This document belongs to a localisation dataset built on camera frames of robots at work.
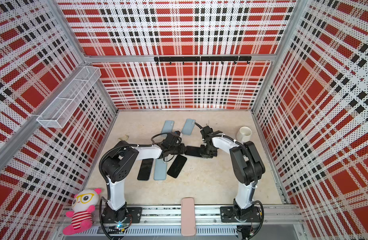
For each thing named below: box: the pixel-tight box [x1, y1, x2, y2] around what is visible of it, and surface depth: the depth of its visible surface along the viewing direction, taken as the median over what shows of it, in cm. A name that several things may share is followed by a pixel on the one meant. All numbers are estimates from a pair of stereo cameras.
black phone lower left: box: [137, 158, 154, 181], surface depth 89 cm
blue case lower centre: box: [153, 158, 167, 181], surface depth 91 cm
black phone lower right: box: [167, 154, 187, 179], surface depth 93 cm
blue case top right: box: [181, 118, 196, 136], surface depth 114 cm
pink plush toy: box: [63, 188, 102, 235], surface depth 72 cm
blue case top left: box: [161, 120, 175, 134], surface depth 114 cm
